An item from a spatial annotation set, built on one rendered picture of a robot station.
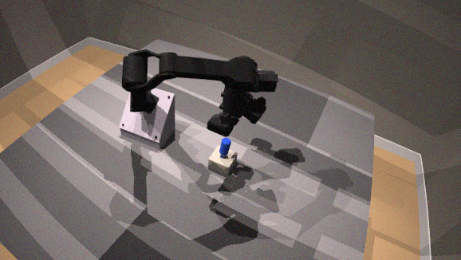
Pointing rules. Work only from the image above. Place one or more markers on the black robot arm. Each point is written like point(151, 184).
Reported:
point(239, 75)

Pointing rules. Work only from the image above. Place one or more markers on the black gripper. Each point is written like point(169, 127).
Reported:
point(224, 122)

